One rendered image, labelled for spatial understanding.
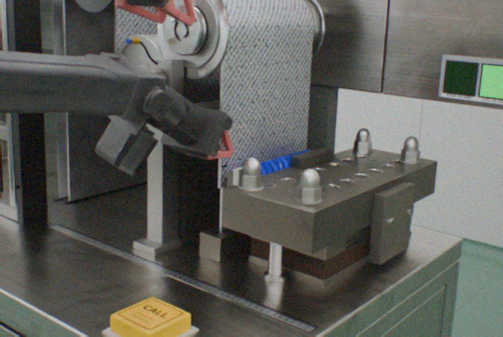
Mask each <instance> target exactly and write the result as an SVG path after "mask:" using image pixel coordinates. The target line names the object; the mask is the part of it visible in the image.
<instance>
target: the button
mask: <svg viewBox="0 0 503 337"><path fill-rule="evenodd" d="M190 323H191V315H190V313H188V312H185V311H183V310H181V309H178V308H176V306H173V305H170V304H168V303H166V302H163V301H161V300H158V299H156V298H154V297H151V298H149V299H146V300H144V301H142V302H139V303H136V304H135V305H132V306H129V308H127V309H124V310H122V311H119V312H116V313H114V314H112V315H111V331H112V332H113V333H115V334H117V335H119V336H122V337H177V336H179V335H181V334H184V333H185V332H187V331H189V330H190Z"/></svg>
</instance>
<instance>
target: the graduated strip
mask: <svg viewBox="0 0 503 337"><path fill-rule="evenodd" d="M50 228H53V229H55V230H58V231H61V232H64V233H65V234H66V235H70V236H71V237H75V238H77V239H80V240H83V241H85V242H87V243H91V245H93V246H96V247H100V248H101V249H104V250H106V251H110V252H113V253H115V254H117V255H118V256H121V257H123V258H126V259H128V260H131V261H134V262H136V263H139V264H143V266H145V267H148V268H150V269H153V270H156V271H158V272H161V273H164V274H166V275H168V276H170V277H172V278H175V279H178V280H180V281H183V282H185V283H188V284H190V285H194V287H196V288H200V289H201V290H205V291H207V292H210V293H211V294H215V295H218V296H219V297H221V298H224V299H226V300H229V301H231V302H233V303H237V304H240V305H241V306H245V307H246V308H247V309H251V310H253V311H256V312H259V313H261V314H263V315H267V316H269V317H271V318H272V319H275V320H277V321H281V322H283V323H285V324H289V325H291V326H293V327H297V329H299V330H302V331H305V332H307V333H312V332H313V331H315V330H317V329H319V326H318V325H314V324H311V323H309V322H306V321H303V320H300V319H298V318H296V317H294V316H292V315H289V314H287V313H283V312H280V311H279V310H276V309H272V308H270V306H267V305H264V304H262V303H258V302H256V301H253V300H250V299H248V298H245V297H243V296H241V295H239V294H236V293H233V292H231V291H228V290H225V289H224V288H220V287H217V285H214V284H210V283H209V282H205V281H203V280H200V279H197V278H195V277H193V276H190V275H189V274H186V273H183V272H180V271H178V270H175V269H173V268H170V267H166V266H164V264H160V263H158V262H155V261H152V260H150V259H147V258H144V257H142V256H139V255H138V254H135V253H134V252H131V251H127V250H125V249H122V248H120V247H116V246H113V245H112V244H111V243H107V242H105V241H103V240H100V239H97V238H95V237H92V236H89V235H86V234H85V233H83V232H80V231H77V230H74V229H72V228H69V227H66V226H64V225H61V224H59V225H53V226H51V227H50Z"/></svg>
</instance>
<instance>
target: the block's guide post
mask: <svg viewBox="0 0 503 337"><path fill-rule="evenodd" d="M283 263H284V246H280V245H278V244H277V243H273V242H269V269H268V270H267V271H264V273H263V278H264V279H265V280H267V281H268V282H274V283H279V282H284V281H285V280H287V273H286V272H284V271H283Z"/></svg>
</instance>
